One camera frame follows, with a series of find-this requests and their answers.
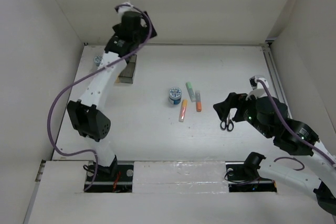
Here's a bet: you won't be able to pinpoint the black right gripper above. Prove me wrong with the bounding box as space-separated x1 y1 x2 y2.
213 89 272 138

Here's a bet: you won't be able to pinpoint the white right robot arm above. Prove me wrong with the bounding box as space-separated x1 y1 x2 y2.
213 92 335 215

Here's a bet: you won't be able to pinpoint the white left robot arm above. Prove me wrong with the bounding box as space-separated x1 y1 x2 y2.
67 10 157 180

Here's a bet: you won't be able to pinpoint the orange capped grey highlighter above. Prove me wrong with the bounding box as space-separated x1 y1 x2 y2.
195 90 202 112

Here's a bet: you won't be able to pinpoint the green capped highlighter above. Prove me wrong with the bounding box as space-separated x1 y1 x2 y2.
186 82 196 102

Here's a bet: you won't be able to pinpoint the yellow capped orange highlighter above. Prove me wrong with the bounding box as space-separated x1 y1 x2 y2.
178 99 187 122

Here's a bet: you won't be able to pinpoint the smoky grey plastic container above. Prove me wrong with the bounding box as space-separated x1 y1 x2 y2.
118 55 137 84

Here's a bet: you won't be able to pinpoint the black handled scissors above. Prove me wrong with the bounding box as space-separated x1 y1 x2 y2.
220 112 234 132

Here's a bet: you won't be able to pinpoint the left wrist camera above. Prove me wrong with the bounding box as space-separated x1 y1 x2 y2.
114 2 134 17

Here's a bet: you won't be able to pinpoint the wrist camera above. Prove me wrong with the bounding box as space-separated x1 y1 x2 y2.
246 75 269 100
114 2 134 17

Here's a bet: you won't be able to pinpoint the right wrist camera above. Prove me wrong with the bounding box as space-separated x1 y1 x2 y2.
246 75 269 100

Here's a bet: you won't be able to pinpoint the aluminium rail right edge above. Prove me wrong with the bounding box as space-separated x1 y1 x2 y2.
260 41 292 118

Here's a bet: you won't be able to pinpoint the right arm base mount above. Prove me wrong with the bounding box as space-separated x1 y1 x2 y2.
224 152 277 193

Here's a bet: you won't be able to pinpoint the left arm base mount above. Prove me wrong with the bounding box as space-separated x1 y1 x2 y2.
83 163 134 193

